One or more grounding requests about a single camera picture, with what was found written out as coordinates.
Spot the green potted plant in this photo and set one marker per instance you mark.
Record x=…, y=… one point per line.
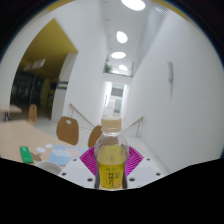
x=107, y=67

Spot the green box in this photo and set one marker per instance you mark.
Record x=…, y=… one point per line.
x=26, y=154

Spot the wooden chair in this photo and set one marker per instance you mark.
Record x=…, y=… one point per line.
x=32, y=115
x=67, y=133
x=95, y=136

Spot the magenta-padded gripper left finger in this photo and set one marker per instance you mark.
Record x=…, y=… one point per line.
x=75, y=171

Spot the wooden stair handrail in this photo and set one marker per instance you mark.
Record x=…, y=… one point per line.
x=81, y=114
x=136, y=121

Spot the wooden side table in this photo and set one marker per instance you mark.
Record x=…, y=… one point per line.
x=10, y=108

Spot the light blue printed sheet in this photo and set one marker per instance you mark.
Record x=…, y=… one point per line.
x=61, y=156

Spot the hanging white sign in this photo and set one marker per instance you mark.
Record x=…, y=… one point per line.
x=35, y=64

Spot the round ceiling lights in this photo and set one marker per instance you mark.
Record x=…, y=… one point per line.
x=122, y=36

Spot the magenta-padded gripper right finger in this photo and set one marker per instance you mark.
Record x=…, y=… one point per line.
x=145, y=170

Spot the yellow drink bottle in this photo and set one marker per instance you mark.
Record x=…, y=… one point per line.
x=111, y=163

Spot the black pillar sign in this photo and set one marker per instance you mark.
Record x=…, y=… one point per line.
x=62, y=85

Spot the small white card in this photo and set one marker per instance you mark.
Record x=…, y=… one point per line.
x=40, y=150
x=49, y=145

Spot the dark shop shelf unit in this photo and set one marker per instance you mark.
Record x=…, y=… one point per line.
x=30, y=91

